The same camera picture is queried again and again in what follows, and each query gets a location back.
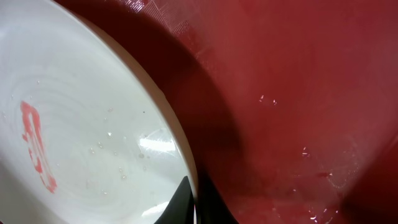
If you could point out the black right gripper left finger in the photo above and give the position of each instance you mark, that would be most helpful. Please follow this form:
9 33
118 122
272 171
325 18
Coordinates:
180 209

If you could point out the red plastic tray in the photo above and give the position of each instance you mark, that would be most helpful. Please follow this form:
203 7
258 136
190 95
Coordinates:
289 106

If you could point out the white plate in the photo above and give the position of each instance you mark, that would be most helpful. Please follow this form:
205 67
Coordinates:
86 134

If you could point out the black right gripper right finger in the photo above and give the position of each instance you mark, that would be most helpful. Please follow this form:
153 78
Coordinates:
211 207

